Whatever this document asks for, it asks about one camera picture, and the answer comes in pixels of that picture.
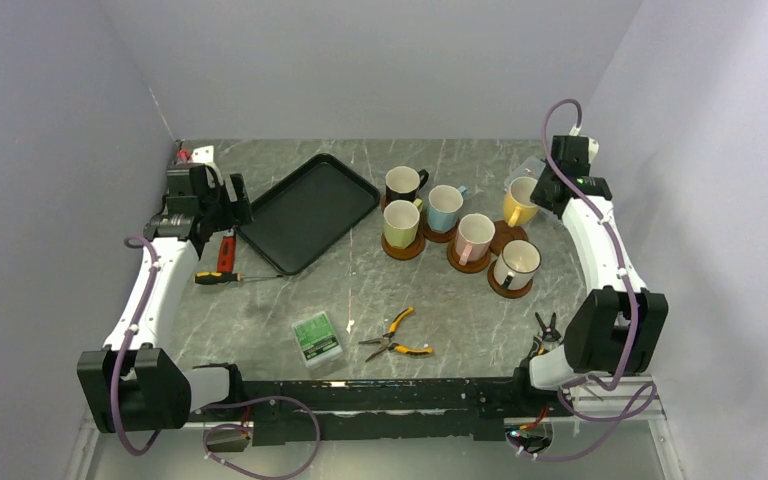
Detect yellow mug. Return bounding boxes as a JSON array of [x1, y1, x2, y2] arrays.
[[503, 176, 539, 228]]

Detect white ribbed mug black handle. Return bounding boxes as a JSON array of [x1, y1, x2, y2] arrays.
[[493, 240, 542, 291]]

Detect pink mug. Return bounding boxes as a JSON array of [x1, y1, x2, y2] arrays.
[[454, 213, 496, 266]]

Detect blue mug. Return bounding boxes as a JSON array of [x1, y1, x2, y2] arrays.
[[427, 185, 468, 234]]

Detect green mug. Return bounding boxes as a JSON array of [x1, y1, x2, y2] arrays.
[[383, 199, 423, 250]]

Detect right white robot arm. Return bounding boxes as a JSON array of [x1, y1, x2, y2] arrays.
[[180, 139, 667, 415]]

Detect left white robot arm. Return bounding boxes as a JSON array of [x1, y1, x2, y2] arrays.
[[77, 161, 251, 433]]

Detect clear plastic organizer box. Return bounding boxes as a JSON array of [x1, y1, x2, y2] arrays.
[[503, 155, 546, 194]]

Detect black plastic tray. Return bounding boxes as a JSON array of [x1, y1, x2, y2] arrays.
[[236, 153, 381, 275]]

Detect black yellow screwdriver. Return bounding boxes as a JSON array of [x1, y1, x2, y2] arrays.
[[193, 272, 283, 286]]

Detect green screw bit box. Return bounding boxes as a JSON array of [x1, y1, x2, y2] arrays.
[[291, 311, 344, 369]]

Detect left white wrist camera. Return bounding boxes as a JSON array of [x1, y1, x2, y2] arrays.
[[176, 145, 215, 165]]

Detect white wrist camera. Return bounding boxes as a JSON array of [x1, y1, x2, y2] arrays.
[[176, 145, 215, 165], [569, 129, 601, 164]]

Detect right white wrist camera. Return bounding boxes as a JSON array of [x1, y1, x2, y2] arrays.
[[569, 129, 601, 164]]

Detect black handled cutters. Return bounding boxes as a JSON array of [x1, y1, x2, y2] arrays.
[[526, 312, 563, 360]]

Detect yellow handled pliers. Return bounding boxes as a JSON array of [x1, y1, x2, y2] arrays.
[[358, 305, 436, 364]]

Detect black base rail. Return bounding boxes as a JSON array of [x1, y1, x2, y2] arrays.
[[178, 376, 577, 446]]

